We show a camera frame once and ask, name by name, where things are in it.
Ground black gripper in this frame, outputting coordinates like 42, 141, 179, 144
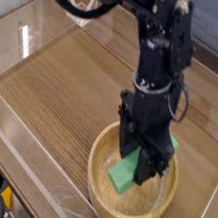
119, 82, 181, 186

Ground green rectangular block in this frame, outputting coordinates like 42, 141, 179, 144
104, 125, 181, 204

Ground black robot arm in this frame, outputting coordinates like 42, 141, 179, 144
55, 0, 194, 184

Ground brown wooden bowl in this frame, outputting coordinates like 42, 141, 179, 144
87, 121, 179, 218

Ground clear acrylic tray walls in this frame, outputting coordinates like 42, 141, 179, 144
0, 0, 218, 218

